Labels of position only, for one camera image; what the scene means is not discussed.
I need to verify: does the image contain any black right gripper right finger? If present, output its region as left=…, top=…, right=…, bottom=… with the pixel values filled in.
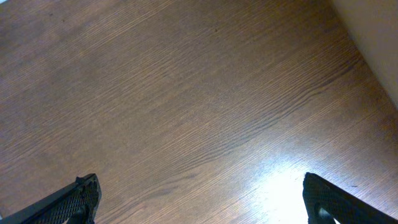
left=302, top=172, right=397, bottom=224

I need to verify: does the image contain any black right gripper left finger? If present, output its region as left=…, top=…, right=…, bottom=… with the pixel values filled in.
left=1, top=174, right=101, bottom=224

